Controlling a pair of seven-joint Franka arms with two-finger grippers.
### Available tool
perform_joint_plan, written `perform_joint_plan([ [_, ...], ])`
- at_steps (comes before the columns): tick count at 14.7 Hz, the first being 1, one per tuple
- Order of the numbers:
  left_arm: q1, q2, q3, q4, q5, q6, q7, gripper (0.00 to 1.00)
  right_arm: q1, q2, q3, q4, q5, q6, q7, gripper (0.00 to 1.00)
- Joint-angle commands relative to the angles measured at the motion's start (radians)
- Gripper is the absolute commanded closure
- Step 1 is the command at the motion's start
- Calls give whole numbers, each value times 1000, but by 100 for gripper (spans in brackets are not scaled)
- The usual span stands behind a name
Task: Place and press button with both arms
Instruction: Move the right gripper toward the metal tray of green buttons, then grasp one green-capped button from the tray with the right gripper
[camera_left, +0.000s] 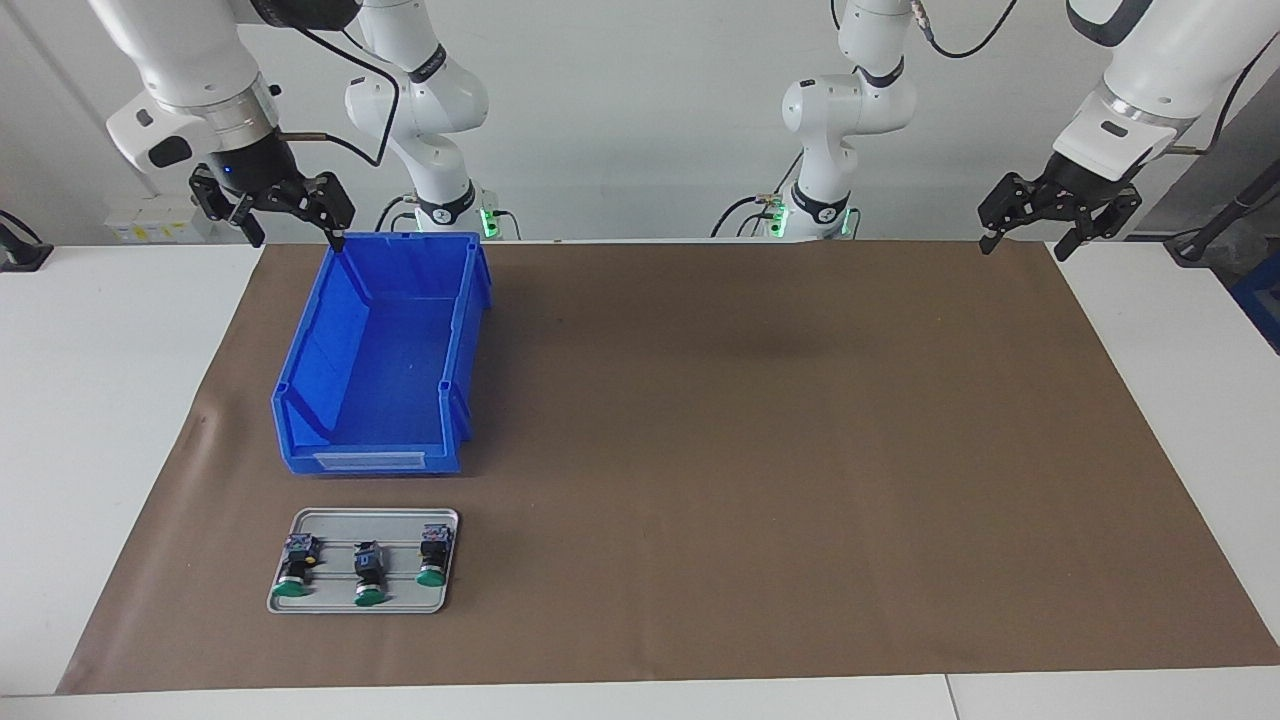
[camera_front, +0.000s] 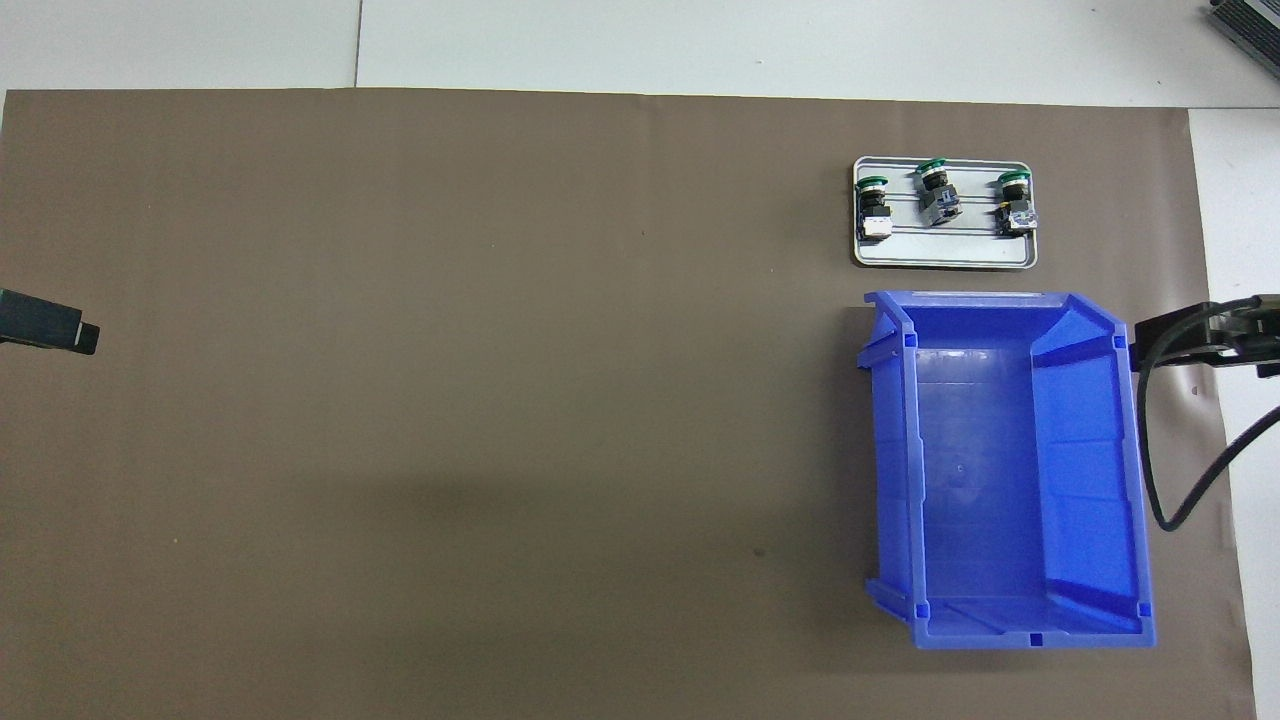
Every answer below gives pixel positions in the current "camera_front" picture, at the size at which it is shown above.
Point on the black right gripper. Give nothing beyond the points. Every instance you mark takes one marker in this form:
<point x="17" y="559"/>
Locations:
<point x="1245" y="335"/>

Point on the green push button grey base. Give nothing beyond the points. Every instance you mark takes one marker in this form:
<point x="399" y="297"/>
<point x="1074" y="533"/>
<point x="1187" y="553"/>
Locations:
<point x="938" y="195"/>

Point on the green push button silver base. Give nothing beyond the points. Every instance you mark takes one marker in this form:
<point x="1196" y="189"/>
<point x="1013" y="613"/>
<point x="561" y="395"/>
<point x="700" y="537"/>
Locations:
<point x="1016" y="205"/>

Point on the green push button white base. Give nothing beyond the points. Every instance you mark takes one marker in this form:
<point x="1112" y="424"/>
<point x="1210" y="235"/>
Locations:
<point x="875" y="210"/>

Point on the blue plastic storage bin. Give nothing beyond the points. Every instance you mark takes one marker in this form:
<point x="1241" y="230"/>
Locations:
<point x="990" y="480"/>

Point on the silver metal tray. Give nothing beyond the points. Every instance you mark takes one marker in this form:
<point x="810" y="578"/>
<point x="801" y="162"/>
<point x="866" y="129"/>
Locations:
<point x="950" y="250"/>

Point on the grey ribbed metal device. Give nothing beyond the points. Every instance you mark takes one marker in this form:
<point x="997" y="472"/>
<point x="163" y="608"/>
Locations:
<point x="1250" y="30"/>

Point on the brown paper table mat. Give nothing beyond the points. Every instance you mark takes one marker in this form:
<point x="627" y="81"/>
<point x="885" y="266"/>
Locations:
<point x="500" y="400"/>

